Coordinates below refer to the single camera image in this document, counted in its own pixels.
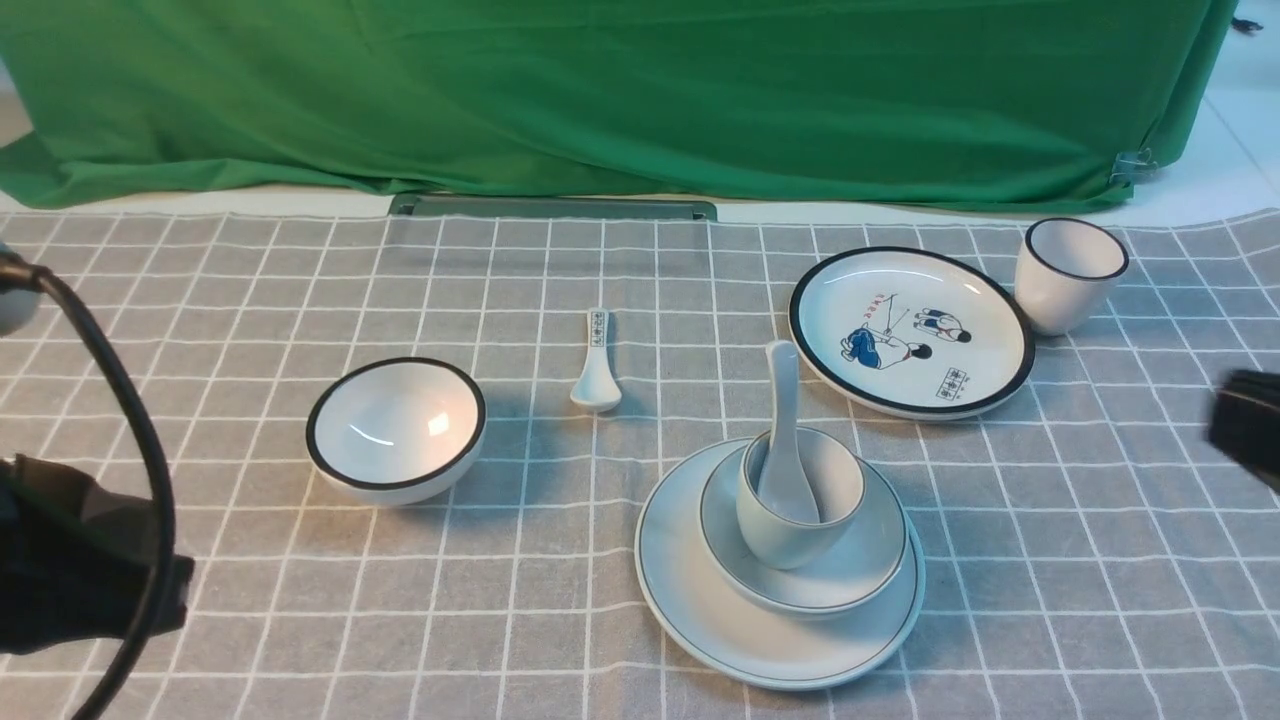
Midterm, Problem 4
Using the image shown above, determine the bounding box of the black-rimmed cartoon plate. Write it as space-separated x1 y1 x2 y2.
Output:
787 247 1036 421

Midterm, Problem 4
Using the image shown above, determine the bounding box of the green backdrop cloth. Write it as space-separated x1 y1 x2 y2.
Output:
1 1 1236 214

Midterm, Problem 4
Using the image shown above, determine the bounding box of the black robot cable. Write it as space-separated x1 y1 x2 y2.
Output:
0 250 179 720

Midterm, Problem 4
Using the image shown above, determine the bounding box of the black-rimmed white bowl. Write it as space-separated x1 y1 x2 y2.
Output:
303 357 489 507

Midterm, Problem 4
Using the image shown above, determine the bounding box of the large white gold-rimmed plate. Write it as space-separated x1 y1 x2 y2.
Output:
634 438 925 692

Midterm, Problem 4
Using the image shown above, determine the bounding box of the patterned-handle white spoon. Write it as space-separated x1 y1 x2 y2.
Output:
570 307 622 413

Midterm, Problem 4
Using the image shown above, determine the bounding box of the metal backdrop clip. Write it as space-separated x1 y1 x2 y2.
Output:
1108 147 1161 187

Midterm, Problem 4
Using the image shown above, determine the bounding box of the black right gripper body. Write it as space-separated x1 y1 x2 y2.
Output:
1206 369 1279 491

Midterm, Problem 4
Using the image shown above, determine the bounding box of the pale cup with grey rim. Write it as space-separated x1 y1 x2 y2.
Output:
735 427 868 570

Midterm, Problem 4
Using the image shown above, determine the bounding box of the plain white ceramic spoon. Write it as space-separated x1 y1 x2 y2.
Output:
756 340 820 524

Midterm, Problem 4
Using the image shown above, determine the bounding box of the grey metal table rail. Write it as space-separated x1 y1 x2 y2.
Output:
388 193 718 222

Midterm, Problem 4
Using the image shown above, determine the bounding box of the grey checked tablecloth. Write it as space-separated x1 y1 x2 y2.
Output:
3 209 1277 719

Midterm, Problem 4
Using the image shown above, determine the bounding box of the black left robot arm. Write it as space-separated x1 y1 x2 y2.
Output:
1 454 161 655

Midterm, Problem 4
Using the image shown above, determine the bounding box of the white cup near cartoon plate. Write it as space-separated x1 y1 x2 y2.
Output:
1014 217 1130 337

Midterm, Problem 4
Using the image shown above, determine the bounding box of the pale blue ceramic bowl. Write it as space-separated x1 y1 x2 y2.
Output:
699 448 909 616

